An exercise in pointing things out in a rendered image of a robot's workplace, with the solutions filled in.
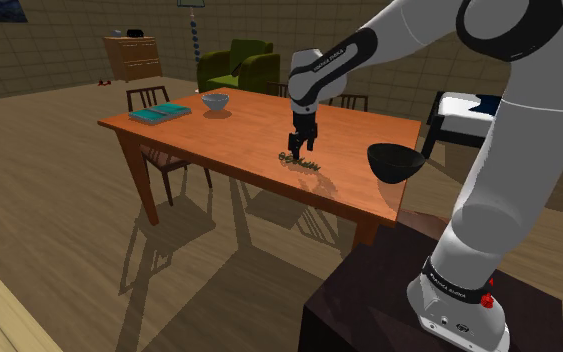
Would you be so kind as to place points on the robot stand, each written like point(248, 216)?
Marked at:
point(359, 302)

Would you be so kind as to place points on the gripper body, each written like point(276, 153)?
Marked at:
point(304, 124)

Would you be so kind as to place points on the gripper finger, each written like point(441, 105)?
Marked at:
point(310, 144)
point(294, 148)

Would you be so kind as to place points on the floor lamp with blue beads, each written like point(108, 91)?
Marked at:
point(195, 36)

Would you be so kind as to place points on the orange wooden table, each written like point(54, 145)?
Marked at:
point(252, 131)

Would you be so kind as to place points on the green armchair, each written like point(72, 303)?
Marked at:
point(256, 66)

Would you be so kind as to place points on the grey bowl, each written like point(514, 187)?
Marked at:
point(215, 101)

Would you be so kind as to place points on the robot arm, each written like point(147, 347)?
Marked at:
point(515, 146)

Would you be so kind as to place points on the black bowl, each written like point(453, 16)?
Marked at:
point(395, 163)

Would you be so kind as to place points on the black bed with white mattress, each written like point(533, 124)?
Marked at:
point(461, 117)

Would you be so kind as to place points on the dark wooden chair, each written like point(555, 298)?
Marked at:
point(351, 101)
point(145, 97)
point(277, 89)

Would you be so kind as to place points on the teal book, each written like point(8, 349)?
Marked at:
point(160, 113)

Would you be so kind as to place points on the wooden chest of drawers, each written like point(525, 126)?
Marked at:
point(134, 58)

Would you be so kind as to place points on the dark green flat tool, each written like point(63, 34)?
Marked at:
point(305, 164)

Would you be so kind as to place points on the small red thing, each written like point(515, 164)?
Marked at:
point(104, 83)

